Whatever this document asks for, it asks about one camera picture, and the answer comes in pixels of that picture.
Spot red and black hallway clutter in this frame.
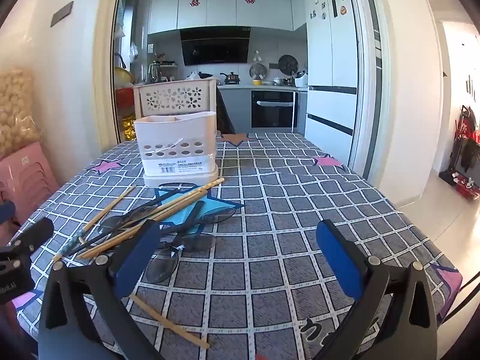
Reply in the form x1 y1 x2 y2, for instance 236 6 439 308
439 104 480 199

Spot yellow basin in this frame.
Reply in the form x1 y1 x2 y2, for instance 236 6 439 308
114 66 134 85

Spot dark brown chopstick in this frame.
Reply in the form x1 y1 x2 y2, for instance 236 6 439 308
161 206 238 233

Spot white upper kitchen cabinets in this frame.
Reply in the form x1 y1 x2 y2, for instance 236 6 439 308
148 0 307 35

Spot grey wall switch plate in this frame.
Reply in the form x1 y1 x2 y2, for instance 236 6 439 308
50 2 74 27

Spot stack of pink plastic stools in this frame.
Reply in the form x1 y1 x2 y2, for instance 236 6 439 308
0 142 59 212

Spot plastic utensil holder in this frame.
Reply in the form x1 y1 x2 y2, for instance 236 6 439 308
134 111 220 188

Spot grid patterned star tablecloth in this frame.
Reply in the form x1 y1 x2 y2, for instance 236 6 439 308
11 132 464 360

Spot dark translucent plastic spoon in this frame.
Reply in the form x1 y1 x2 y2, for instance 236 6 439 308
174 200 217 253
144 249 181 285

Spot round dark wall strainer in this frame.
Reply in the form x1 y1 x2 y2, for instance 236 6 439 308
278 54 299 74

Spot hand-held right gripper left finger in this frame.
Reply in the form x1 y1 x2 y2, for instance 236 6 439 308
37 218 163 360

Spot white refrigerator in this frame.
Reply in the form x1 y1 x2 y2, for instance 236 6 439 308
303 0 361 166

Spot blue patterned chopstick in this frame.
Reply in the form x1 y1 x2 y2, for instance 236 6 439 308
53 230 89 262

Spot gold foil package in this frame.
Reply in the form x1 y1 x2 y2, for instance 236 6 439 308
121 114 137 142

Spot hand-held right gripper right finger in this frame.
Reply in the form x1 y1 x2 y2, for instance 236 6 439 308
311 218 439 360

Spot red box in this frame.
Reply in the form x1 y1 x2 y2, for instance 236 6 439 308
116 88 135 113

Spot bag of puffed snacks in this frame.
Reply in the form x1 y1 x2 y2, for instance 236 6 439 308
0 68 43 158

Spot bamboo chopstick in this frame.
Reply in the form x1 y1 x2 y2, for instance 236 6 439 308
130 295 211 349
80 186 136 233
77 190 209 259
122 177 226 231

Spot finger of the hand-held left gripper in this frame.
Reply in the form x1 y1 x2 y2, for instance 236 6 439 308
7 217 55 254
0 200 16 223

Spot black built-in oven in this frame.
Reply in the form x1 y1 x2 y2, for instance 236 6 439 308
250 90 298 128

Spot black range hood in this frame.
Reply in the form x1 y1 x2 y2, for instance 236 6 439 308
179 26 251 66

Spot dark metal spoon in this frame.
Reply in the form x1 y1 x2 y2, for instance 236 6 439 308
67 206 158 257

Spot beige flower-cut storage rack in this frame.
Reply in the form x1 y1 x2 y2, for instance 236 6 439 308
133 78 219 121

